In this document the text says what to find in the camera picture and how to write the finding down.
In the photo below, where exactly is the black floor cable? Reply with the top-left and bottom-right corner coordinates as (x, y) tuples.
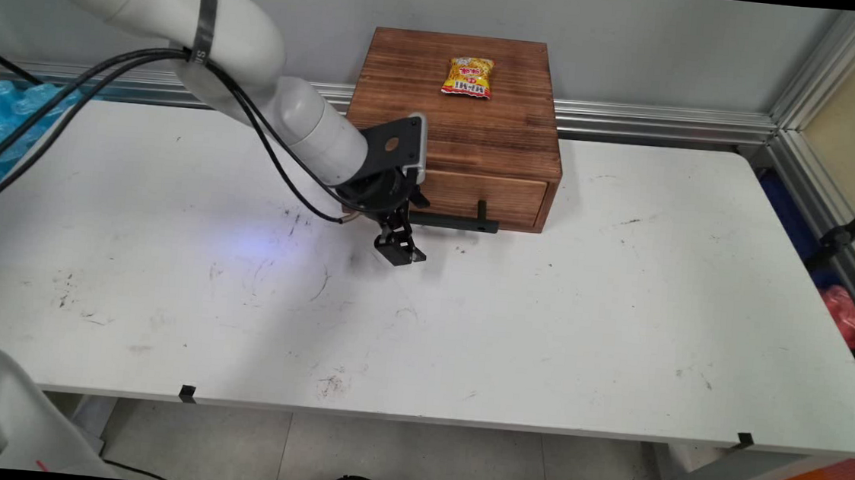
(102, 459), (179, 480)

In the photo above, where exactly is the red plastic bag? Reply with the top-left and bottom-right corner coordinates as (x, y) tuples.
(816, 284), (855, 351)

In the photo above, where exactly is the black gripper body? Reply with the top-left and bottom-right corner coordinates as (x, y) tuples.
(333, 161), (426, 221)

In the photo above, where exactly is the aluminium corner post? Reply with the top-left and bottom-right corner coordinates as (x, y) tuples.
(768, 5), (855, 138)

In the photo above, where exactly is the yellow snack packet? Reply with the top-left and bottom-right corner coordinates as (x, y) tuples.
(440, 54), (497, 100)

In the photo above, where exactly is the thin black camera cable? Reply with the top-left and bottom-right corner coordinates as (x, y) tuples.
(0, 35), (362, 223)

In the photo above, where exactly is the brown wooden drawer cabinet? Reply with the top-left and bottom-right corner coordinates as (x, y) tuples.
(337, 24), (574, 236)

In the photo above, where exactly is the black cable with metal ferrule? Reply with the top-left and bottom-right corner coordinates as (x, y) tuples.
(0, 39), (373, 262)

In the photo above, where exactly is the blue bubble wrap sheet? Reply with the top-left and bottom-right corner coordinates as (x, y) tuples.
(0, 79), (86, 222)

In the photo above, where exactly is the blue bin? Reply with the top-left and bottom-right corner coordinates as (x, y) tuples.
(749, 170), (850, 290)

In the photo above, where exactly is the aluminium wall rail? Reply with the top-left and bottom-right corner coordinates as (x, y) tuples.
(0, 56), (778, 155)

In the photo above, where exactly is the grey cable strap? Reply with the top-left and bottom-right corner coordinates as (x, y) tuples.
(185, 0), (219, 68)

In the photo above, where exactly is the aluminium side rail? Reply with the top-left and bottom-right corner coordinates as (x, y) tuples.
(744, 127), (855, 345)

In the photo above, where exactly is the narrow grey table leg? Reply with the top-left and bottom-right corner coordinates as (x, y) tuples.
(68, 394), (118, 457)

